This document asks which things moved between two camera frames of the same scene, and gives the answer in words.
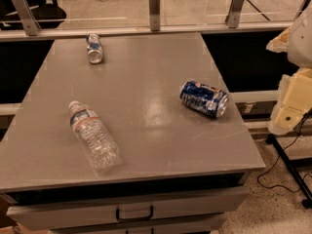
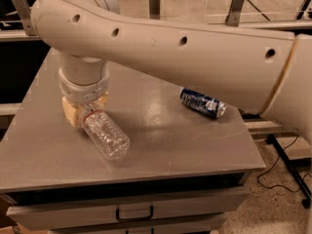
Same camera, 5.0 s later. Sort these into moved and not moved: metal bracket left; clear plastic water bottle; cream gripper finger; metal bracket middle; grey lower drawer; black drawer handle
Moved: clear plastic water bottle; cream gripper finger
Not moved: metal bracket left; grey lower drawer; metal bracket middle; black drawer handle
